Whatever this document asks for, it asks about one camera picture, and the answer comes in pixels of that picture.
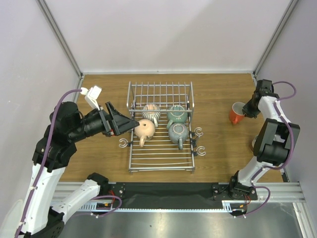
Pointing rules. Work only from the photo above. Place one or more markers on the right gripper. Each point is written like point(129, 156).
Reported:
point(251, 109)

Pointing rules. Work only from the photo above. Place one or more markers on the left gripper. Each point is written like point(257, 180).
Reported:
point(120, 122)

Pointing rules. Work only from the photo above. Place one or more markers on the orange mug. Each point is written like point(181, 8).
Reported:
point(236, 114)

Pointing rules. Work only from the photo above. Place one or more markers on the beige ceramic mug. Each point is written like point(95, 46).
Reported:
point(145, 131)

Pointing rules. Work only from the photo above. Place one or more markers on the white ribbed mug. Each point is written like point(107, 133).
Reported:
point(152, 113)

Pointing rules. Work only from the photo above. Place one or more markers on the teal ceramic mug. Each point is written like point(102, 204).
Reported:
point(176, 114)

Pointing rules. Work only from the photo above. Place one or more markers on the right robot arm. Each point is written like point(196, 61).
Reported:
point(274, 145)

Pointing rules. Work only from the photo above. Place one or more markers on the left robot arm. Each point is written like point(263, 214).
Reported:
point(51, 157)

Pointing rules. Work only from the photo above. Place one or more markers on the steel tumbler cup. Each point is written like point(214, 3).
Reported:
point(252, 145)

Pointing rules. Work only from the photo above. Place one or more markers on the black base mat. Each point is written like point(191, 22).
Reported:
point(155, 192)

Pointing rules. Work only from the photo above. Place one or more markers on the metal wire dish rack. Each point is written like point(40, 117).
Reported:
point(159, 153)

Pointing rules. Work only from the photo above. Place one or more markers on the white cable duct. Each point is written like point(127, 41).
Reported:
point(104, 206)

